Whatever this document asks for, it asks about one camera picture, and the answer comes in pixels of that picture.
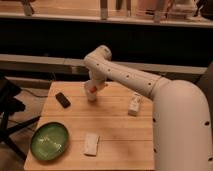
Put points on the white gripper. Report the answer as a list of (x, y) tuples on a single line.
[(100, 86)]

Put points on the red pepper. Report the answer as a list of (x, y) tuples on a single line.
[(94, 89)]

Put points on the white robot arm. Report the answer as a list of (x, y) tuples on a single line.
[(182, 134)]

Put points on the white ceramic cup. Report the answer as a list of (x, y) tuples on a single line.
[(91, 96)]

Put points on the green ceramic bowl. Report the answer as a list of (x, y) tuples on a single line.
[(49, 141)]

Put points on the black rectangular block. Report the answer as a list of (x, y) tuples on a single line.
[(62, 100)]

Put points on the white rectangular box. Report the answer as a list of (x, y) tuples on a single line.
[(134, 105)]

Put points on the black stand legs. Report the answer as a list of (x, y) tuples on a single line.
[(9, 105)]

